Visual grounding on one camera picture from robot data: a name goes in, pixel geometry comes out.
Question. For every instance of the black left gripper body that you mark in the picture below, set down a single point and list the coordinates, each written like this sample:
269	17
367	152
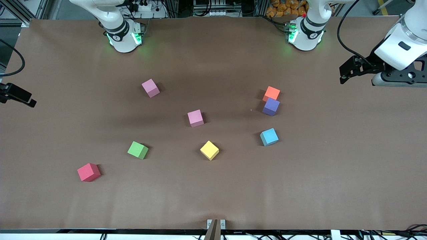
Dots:
371	63

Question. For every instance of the purple foam cube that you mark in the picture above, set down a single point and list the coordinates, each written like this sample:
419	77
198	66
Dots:
271	106

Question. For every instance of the red foam cube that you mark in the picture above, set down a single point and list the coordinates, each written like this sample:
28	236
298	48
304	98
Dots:
88	172

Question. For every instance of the blue foam cube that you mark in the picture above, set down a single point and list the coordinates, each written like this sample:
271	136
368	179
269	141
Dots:
269	137

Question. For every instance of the green foam cube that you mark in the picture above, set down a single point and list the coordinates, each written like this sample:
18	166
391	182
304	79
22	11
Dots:
137	150

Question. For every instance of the light pink foam cube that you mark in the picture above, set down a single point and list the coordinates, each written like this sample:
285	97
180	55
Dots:
195	118
150	88

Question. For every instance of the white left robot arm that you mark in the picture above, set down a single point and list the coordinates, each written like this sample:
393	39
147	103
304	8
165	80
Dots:
397	50

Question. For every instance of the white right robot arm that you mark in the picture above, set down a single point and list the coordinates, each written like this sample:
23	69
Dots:
116	23

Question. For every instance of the orange foam cube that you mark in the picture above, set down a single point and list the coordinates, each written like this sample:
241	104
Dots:
272	93

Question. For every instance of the bag of orange snacks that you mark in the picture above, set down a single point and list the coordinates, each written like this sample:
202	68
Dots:
287	8

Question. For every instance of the white power strip with plugs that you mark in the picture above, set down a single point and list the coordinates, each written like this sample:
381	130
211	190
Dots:
144	6

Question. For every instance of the long white power strip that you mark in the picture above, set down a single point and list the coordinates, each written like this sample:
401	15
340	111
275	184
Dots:
210	13

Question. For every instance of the yellow foam cube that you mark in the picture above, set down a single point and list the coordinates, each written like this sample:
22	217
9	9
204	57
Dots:
209	150

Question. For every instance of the large table cover sheet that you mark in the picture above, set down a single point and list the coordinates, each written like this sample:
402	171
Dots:
213	193

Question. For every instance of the aluminium frame rail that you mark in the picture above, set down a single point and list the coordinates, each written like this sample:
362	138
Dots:
23	10

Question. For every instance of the small metal clamp bracket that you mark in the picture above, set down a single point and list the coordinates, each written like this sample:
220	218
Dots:
216	225

